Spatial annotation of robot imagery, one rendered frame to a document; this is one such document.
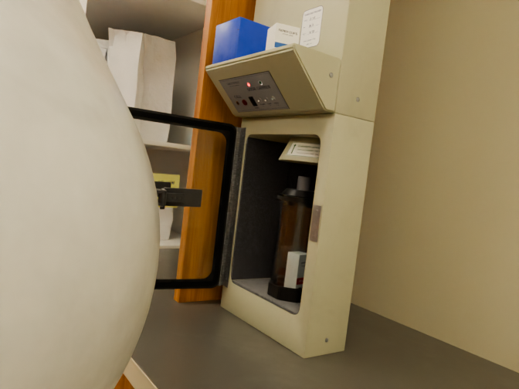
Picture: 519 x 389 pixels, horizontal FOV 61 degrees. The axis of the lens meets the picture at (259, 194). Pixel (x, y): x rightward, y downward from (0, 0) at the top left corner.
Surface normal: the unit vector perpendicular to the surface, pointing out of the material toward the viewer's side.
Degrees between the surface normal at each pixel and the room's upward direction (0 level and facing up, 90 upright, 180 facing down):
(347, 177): 90
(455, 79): 90
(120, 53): 84
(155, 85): 89
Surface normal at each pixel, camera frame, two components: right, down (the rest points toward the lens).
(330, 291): 0.58, 0.11
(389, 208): -0.81, -0.07
